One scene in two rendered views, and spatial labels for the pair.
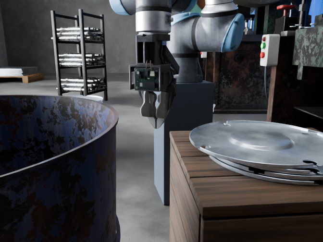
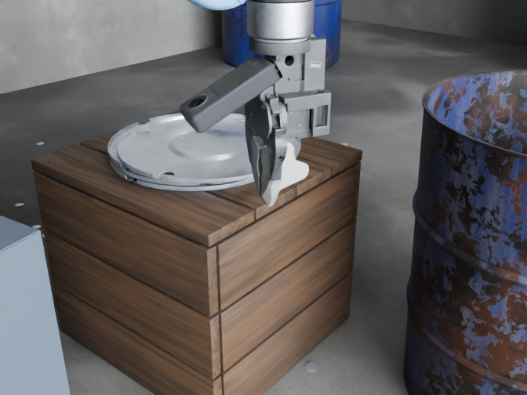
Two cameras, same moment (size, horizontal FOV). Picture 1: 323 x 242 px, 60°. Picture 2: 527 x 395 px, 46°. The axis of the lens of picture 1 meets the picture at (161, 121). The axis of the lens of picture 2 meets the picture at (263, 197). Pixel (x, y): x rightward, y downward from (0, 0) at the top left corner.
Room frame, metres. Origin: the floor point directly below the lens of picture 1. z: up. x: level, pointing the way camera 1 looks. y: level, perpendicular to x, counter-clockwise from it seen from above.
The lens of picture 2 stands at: (1.15, 0.50, 0.74)
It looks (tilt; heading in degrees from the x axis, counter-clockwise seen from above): 26 degrees down; 224
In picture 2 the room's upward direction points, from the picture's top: straight up
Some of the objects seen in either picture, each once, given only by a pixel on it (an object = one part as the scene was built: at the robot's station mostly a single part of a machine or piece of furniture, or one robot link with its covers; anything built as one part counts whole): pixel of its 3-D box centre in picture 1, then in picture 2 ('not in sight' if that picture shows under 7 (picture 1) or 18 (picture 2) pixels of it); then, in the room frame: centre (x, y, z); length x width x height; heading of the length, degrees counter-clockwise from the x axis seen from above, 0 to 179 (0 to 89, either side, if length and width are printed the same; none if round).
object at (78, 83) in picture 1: (80, 59); not in sight; (3.10, 0.87, 0.48); 0.46 x 0.43 x 0.95; 72
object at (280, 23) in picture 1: (284, 37); not in sight; (1.36, -0.57, 0.62); 0.10 x 0.06 x 0.20; 2
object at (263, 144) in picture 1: (259, 139); (209, 143); (0.55, -0.20, 0.38); 0.29 x 0.29 x 0.01
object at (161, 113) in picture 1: (159, 111); (275, 165); (0.62, 0.00, 0.42); 0.06 x 0.03 x 0.09; 159
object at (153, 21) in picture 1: (155, 24); (278, 19); (0.63, 0.01, 0.61); 0.08 x 0.08 x 0.05
